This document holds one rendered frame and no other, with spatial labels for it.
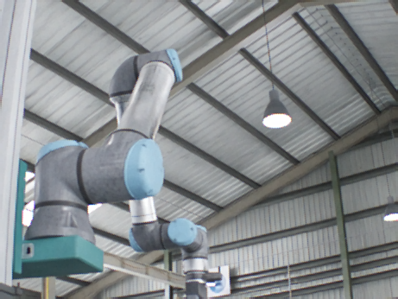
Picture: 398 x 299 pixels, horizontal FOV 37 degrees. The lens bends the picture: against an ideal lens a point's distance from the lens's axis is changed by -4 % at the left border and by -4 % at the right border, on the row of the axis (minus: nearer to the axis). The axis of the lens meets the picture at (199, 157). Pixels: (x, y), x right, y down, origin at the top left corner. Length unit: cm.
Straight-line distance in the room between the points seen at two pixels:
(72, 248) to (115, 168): 22
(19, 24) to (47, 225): 59
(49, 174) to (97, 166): 14
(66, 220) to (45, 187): 11
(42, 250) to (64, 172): 21
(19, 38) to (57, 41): 943
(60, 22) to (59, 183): 934
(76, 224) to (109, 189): 12
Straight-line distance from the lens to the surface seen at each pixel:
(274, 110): 851
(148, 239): 210
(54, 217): 155
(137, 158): 152
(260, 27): 1165
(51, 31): 1098
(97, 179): 155
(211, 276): 214
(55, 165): 161
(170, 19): 1133
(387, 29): 1284
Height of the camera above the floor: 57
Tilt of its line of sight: 24 degrees up
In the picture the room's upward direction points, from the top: 3 degrees counter-clockwise
